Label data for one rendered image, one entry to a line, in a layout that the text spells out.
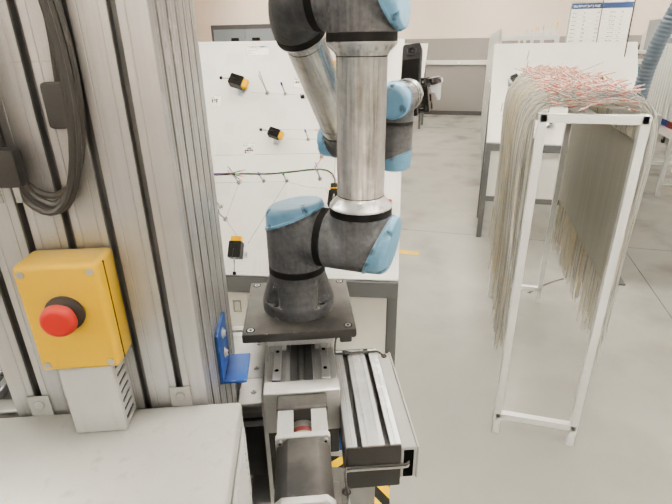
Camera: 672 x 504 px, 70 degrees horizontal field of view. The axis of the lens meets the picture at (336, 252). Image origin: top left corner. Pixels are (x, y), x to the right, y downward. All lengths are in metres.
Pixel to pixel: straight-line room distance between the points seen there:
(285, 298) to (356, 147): 0.33
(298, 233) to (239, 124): 1.22
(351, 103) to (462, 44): 11.90
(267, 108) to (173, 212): 1.54
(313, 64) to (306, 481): 0.70
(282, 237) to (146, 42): 0.48
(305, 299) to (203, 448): 0.41
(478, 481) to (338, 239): 1.59
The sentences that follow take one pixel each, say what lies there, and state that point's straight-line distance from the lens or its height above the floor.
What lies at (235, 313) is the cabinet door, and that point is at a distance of 1.99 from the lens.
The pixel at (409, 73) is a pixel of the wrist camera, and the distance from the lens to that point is 1.24.
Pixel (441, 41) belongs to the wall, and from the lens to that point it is 12.71.
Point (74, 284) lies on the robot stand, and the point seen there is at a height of 1.44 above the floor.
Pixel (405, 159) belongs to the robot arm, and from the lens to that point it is 1.10.
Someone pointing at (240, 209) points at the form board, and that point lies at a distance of 1.93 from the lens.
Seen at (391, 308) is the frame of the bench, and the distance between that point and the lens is 1.87.
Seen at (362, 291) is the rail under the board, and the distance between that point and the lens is 1.79.
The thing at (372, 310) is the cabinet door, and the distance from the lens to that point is 1.88.
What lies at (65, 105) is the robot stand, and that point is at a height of 1.62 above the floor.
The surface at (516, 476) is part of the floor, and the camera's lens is 2.34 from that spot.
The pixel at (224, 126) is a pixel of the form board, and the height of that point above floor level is 1.37.
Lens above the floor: 1.67
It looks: 23 degrees down
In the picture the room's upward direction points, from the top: 1 degrees counter-clockwise
